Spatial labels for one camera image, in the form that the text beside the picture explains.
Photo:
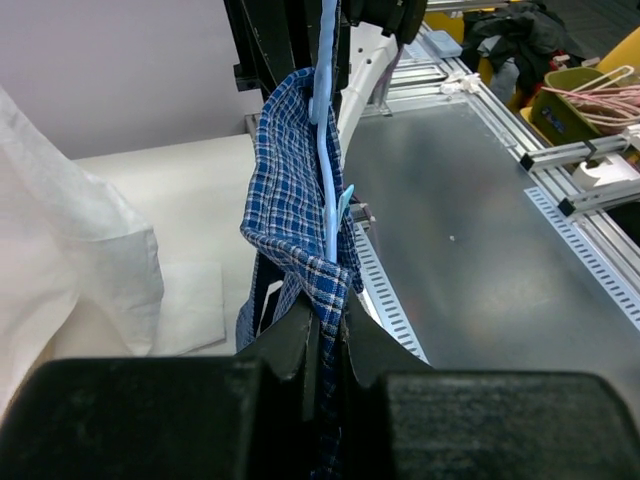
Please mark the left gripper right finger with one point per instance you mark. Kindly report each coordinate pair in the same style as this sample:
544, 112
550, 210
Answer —
406, 420

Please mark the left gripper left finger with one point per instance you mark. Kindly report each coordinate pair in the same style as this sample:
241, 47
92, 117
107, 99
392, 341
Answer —
247, 416

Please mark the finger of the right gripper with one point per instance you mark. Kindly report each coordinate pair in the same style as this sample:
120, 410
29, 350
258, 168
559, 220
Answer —
341, 47
273, 38

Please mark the blue wire hanger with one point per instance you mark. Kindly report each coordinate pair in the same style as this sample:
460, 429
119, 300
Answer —
319, 109

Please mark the blue checked shirt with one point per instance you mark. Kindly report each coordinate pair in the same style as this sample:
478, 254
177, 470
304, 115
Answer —
283, 220

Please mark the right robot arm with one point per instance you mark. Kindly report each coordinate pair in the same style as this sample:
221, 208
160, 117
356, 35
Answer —
379, 31

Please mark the white shirt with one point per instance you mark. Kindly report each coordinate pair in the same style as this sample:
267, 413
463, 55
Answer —
69, 239

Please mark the dark clothes pile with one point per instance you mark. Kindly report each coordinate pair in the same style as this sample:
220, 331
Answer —
524, 35

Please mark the olive bin of hangers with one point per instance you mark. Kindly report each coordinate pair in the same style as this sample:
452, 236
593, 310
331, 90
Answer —
582, 103

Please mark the outer aluminium frame rails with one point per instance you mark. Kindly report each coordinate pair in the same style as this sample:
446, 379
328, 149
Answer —
470, 238

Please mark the grey slotted cable duct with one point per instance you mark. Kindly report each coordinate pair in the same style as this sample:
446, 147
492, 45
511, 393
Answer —
380, 298

